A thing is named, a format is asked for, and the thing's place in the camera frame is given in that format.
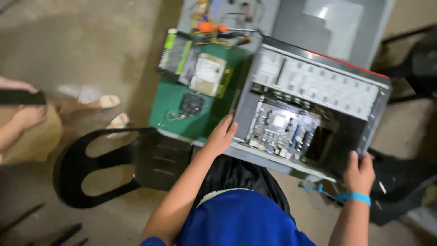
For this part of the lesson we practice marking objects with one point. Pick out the person's right hand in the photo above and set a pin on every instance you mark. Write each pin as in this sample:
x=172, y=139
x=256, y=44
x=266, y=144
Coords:
x=358, y=172

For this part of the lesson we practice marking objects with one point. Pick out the person's left hand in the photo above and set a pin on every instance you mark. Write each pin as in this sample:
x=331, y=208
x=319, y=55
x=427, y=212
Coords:
x=220, y=136

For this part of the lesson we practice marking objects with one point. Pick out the grey computer case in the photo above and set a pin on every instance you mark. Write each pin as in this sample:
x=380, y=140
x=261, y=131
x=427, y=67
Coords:
x=310, y=109

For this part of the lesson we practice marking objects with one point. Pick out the blue wristband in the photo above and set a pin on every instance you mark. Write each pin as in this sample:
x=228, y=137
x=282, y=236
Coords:
x=351, y=196

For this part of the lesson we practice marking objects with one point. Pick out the green work mat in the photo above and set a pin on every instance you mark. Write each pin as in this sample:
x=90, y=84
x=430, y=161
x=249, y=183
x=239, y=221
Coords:
x=191, y=102

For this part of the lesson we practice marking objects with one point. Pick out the person's black shorts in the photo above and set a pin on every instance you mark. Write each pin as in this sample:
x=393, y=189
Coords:
x=239, y=177

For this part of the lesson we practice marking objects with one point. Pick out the power supply unit white label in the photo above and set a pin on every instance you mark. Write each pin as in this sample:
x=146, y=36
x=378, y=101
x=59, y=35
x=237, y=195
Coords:
x=208, y=74

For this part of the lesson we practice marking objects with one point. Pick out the green motherboard in case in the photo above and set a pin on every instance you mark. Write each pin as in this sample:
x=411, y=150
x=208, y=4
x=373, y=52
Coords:
x=283, y=131

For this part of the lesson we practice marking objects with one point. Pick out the person's blue shirt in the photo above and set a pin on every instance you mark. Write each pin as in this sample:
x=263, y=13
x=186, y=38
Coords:
x=239, y=218

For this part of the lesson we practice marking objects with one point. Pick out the black graphics card green trim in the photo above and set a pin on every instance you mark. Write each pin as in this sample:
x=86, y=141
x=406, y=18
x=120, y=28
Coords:
x=176, y=56

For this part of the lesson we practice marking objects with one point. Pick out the black plastic chair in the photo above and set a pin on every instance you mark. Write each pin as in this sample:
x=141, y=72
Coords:
x=119, y=164

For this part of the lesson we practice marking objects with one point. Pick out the grey case side panel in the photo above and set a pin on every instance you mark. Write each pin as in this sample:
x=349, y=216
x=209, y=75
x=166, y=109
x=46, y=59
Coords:
x=327, y=27

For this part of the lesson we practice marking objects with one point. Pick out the black phone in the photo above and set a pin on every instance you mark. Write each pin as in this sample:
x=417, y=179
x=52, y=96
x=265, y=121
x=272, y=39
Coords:
x=21, y=97

